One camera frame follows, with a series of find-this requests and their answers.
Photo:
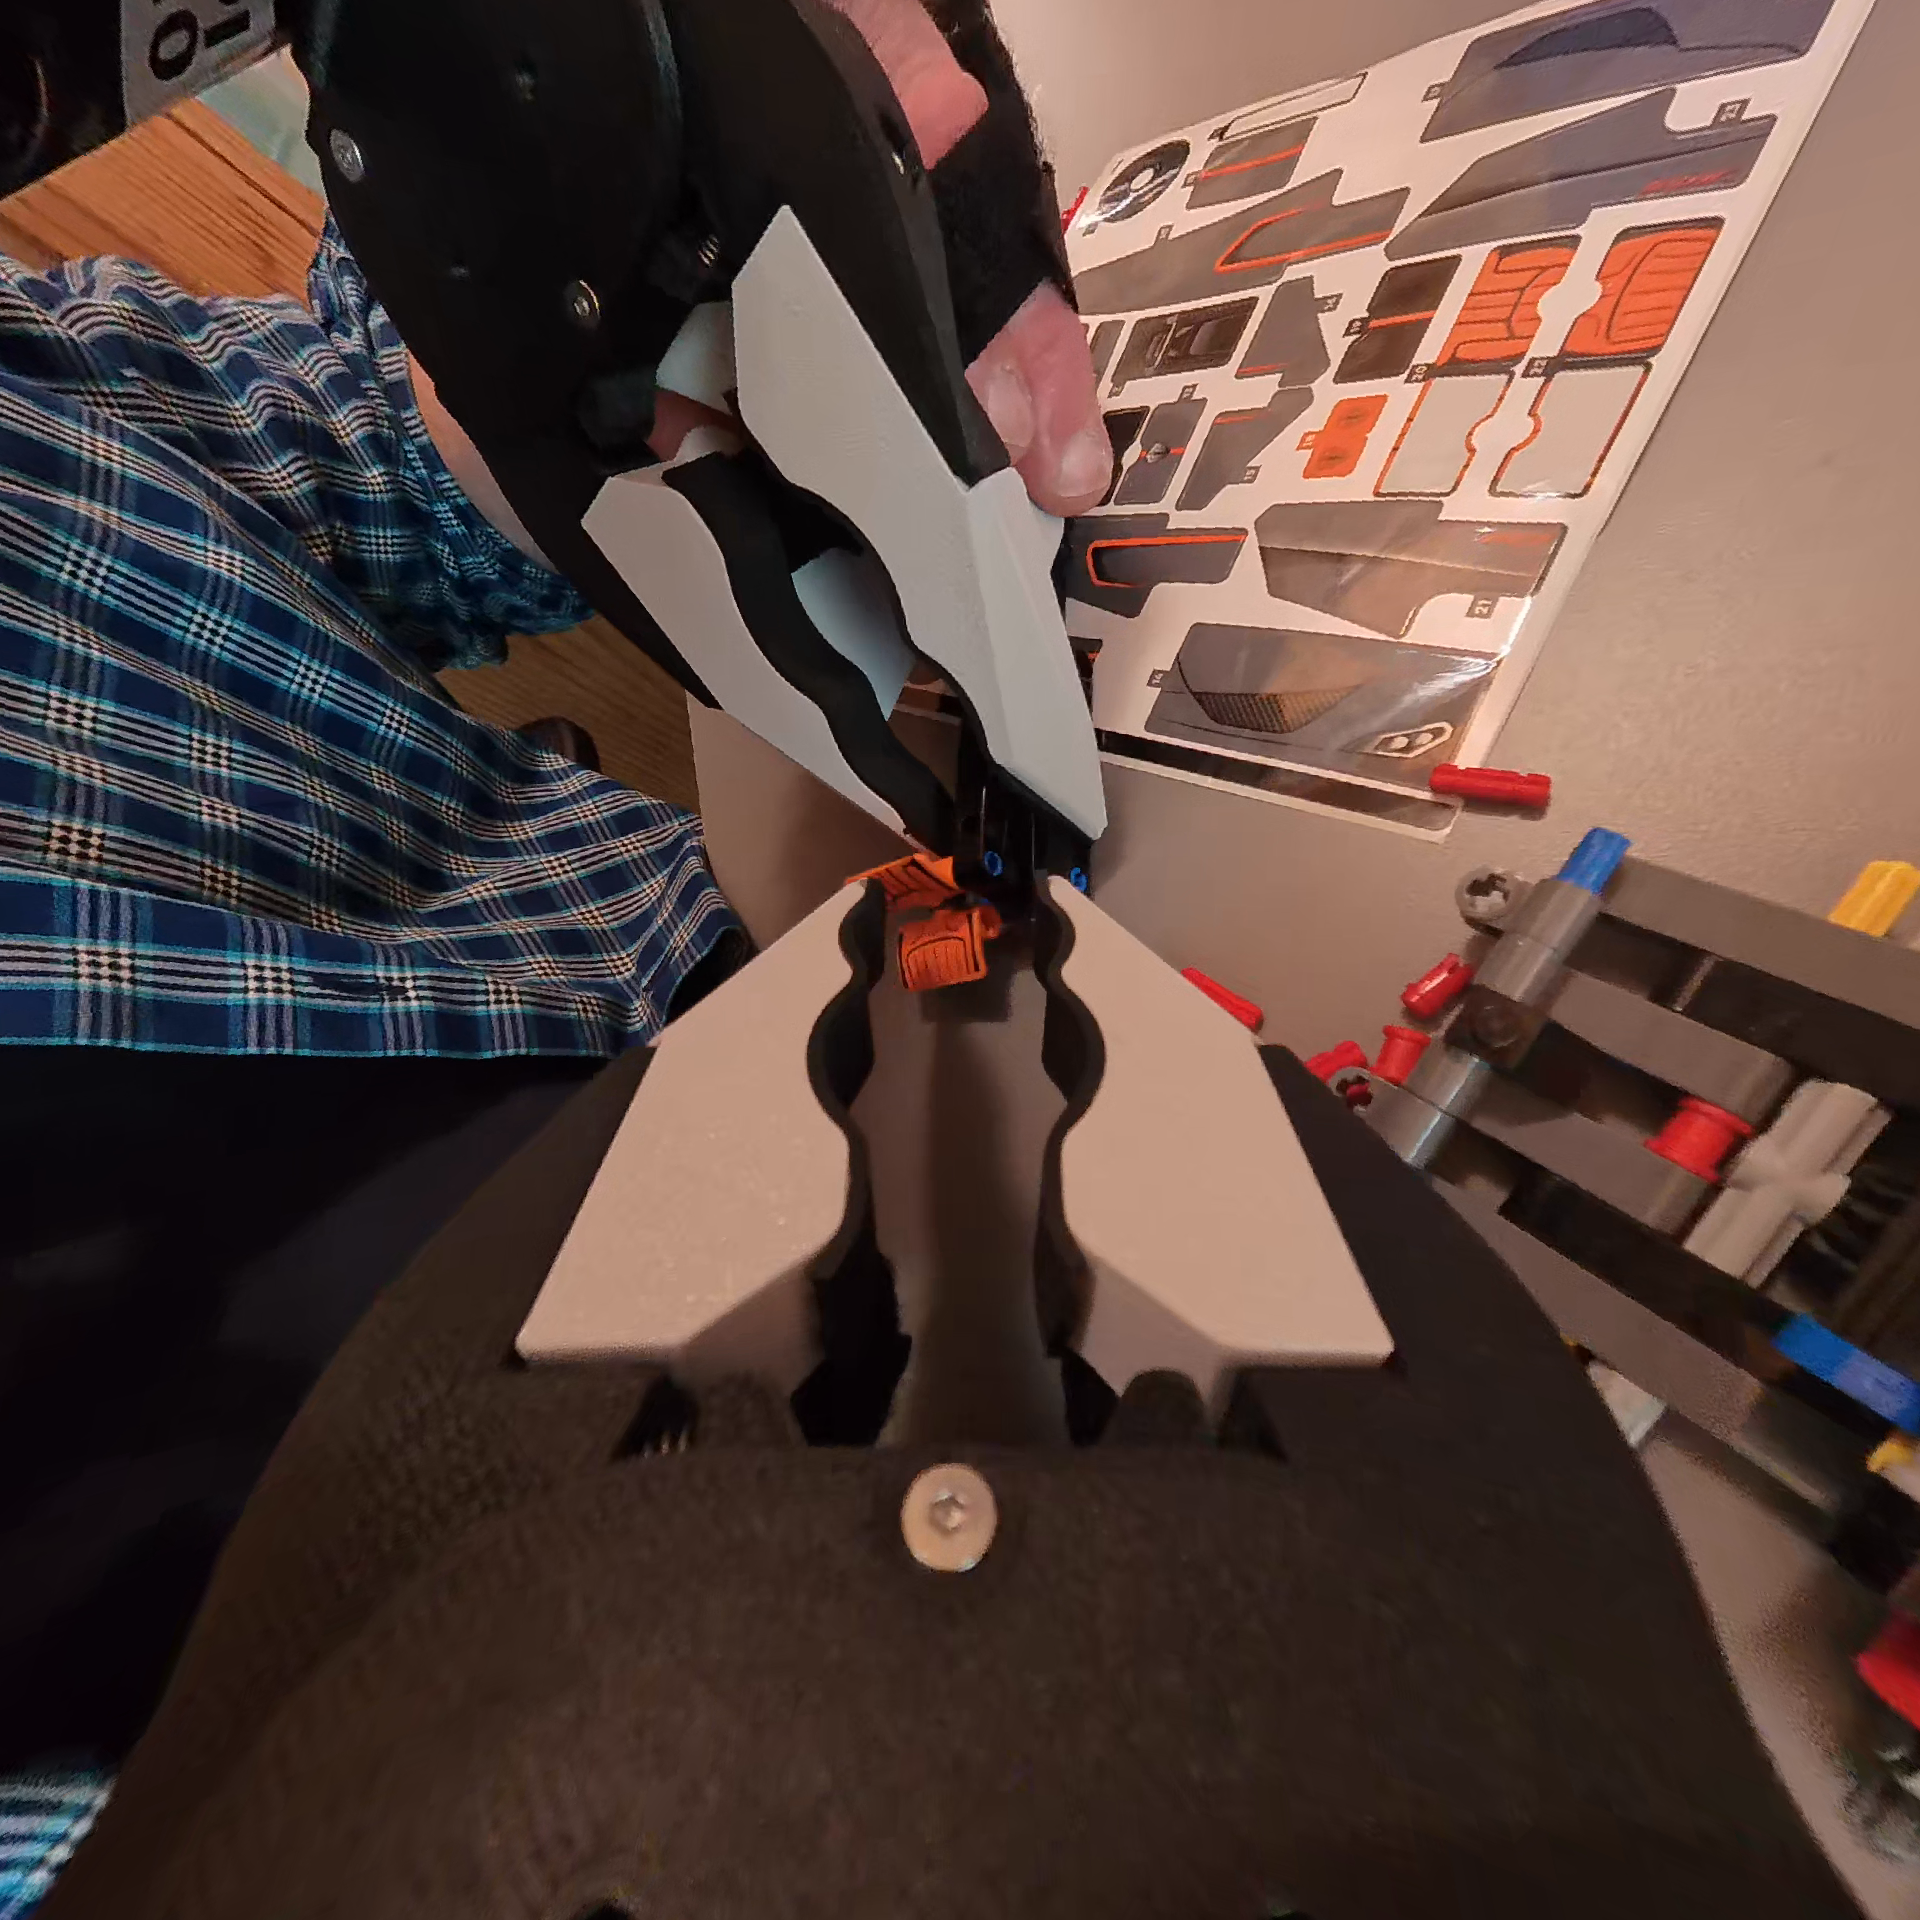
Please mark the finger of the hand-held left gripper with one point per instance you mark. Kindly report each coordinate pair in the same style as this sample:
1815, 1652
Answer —
856, 389
676, 586

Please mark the scattered red lego pins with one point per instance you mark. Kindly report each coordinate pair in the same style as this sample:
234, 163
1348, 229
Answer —
1485, 782

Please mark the person's plaid shirt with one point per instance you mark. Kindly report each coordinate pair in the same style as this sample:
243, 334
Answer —
226, 600

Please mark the lego sticker sheet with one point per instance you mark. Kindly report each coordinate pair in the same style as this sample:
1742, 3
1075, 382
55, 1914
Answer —
1349, 451

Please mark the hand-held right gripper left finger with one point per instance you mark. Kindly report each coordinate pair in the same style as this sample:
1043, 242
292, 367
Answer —
706, 1186

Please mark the black and orange lego assembly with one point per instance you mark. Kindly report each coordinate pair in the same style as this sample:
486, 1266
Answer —
942, 955

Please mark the person's left hand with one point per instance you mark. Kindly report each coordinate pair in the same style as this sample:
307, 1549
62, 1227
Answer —
1050, 405

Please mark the grey lego chassis assembly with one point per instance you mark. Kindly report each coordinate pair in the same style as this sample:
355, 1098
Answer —
1636, 1051

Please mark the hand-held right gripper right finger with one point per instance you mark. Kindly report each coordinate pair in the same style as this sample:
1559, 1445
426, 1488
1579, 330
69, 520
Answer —
1215, 1200

